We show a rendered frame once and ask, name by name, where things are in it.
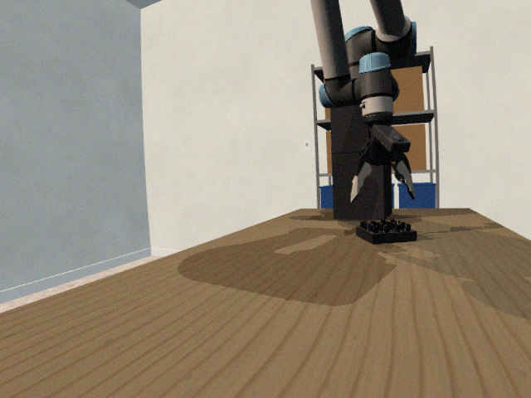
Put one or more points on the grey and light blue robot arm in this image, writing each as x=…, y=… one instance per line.
x=395, y=37

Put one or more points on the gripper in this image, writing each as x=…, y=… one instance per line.
x=376, y=154

